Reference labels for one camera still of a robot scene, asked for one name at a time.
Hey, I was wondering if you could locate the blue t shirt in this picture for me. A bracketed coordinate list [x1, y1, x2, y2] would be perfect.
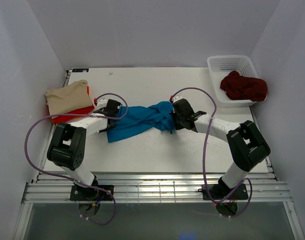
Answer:
[106, 101, 175, 143]

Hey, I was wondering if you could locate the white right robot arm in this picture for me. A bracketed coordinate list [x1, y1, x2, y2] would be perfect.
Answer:
[170, 96, 271, 200]

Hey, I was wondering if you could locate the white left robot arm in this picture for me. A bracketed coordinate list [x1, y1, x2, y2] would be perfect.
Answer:
[47, 98, 122, 200]

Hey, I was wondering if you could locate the orange folded t shirt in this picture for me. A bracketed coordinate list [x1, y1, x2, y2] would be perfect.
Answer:
[50, 86, 95, 124]

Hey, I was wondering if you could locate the beige folded t shirt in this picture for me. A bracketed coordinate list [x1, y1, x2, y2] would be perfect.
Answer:
[45, 79, 93, 115]

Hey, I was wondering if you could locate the dark red t shirt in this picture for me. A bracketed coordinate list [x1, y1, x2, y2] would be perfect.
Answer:
[220, 70, 268, 102]

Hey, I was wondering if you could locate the white plastic basket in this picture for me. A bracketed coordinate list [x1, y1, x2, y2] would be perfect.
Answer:
[207, 55, 260, 108]

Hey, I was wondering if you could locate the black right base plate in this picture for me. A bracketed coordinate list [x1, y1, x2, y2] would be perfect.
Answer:
[197, 184, 250, 201]

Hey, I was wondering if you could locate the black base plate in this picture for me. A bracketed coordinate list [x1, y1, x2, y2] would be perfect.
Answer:
[197, 184, 250, 201]
[69, 184, 113, 202]

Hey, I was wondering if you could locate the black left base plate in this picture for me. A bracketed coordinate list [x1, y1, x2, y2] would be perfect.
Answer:
[69, 184, 113, 202]

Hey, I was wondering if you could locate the aluminium rail frame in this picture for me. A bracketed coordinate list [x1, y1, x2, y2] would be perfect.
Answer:
[12, 172, 305, 240]

